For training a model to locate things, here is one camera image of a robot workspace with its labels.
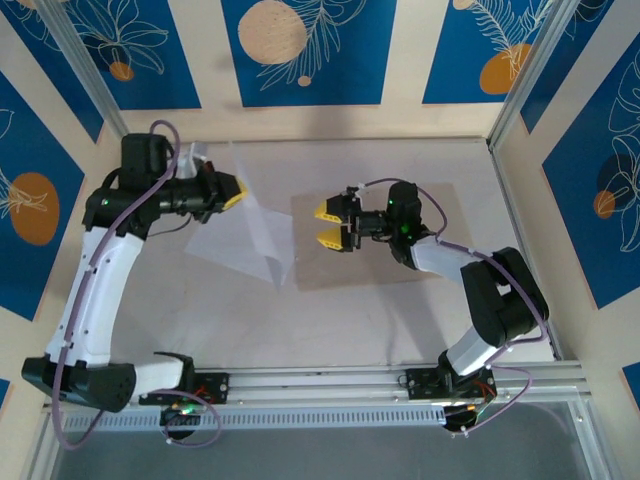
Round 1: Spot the aluminium mounting rail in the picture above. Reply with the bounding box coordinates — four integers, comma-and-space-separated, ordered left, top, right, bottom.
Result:
42, 360, 586, 415

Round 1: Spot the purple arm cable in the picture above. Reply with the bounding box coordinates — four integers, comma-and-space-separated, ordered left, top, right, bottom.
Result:
51, 119, 224, 451
357, 178, 551, 437

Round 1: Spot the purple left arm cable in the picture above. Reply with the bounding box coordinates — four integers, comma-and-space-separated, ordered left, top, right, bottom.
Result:
51, 119, 224, 451

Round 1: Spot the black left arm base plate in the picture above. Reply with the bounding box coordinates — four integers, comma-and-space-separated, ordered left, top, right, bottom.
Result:
138, 370, 231, 406

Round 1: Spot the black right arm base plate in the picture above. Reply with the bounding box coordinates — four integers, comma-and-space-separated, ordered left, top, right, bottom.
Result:
405, 367, 496, 402

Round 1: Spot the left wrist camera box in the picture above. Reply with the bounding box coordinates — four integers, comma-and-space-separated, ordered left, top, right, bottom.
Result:
175, 141, 215, 180

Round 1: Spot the aluminium frame post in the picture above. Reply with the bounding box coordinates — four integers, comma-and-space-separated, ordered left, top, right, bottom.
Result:
33, 0, 132, 144
487, 0, 574, 151

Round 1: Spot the grey glossy panel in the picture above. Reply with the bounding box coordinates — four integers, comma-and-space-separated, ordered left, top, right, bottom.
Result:
47, 399, 594, 480

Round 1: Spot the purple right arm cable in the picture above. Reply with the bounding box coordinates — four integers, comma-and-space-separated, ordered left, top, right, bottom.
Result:
357, 178, 551, 437

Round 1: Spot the aluminium table side rail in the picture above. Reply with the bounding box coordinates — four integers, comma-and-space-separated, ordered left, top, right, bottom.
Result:
488, 142, 566, 362

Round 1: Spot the grey slotted cable duct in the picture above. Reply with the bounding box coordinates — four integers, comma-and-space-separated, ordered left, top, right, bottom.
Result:
63, 405, 447, 432

